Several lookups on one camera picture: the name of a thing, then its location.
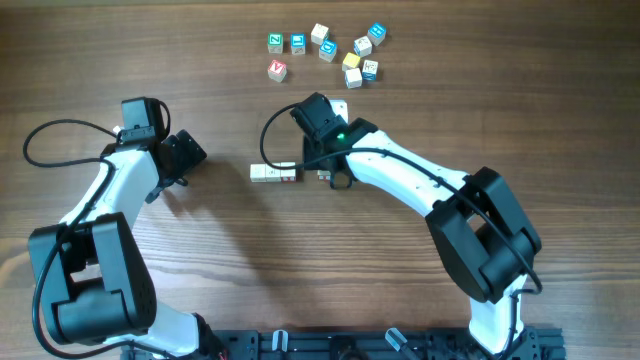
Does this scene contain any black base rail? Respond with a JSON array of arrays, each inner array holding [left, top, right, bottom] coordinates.
[[119, 327, 567, 360]]

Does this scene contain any blue D wooden block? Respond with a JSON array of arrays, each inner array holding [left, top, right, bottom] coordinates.
[[319, 40, 337, 63]]

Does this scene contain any blue side picture block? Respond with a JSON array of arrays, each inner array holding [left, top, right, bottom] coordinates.
[[354, 36, 373, 57]]

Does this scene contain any green top wooden block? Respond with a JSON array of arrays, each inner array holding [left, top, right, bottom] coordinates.
[[267, 32, 284, 54]]

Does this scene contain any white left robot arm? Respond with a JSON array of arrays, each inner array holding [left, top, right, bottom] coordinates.
[[28, 97, 227, 359]]

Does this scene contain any red V wooden block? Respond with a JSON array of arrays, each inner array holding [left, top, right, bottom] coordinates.
[[267, 60, 287, 83]]

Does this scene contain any blue X side block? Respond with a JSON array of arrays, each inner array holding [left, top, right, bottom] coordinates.
[[362, 60, 379, 81]]

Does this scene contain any green F wooden block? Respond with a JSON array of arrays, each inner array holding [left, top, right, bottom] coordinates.
[[250, 164, 266, 182]]

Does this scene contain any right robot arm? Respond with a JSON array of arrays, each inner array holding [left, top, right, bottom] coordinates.
[[290, 93, 542, 359]]

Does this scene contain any blue top block left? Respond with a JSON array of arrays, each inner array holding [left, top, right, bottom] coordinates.
[[290, 33, 306, 55]]

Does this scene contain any plain top wooden block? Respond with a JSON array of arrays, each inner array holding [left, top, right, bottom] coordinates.
[[311, 23, 329, 45]]

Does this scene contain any red I block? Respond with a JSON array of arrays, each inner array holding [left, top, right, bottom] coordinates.
[[317, 170, 331, 181], [280, 162, 296, 182]]

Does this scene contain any yellow top wooden block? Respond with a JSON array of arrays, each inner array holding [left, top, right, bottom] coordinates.
[[342, 52, 361, 72]]

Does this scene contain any green N wooden block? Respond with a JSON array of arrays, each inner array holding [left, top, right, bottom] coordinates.
[[265, 164, 281, 182]]

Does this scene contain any plain picture wooden block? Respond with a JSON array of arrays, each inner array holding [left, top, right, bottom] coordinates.
[[344, 68, 363, 89]]

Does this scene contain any blue top block right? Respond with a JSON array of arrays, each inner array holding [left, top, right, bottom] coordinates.
[[367, 22, 387, 46]]

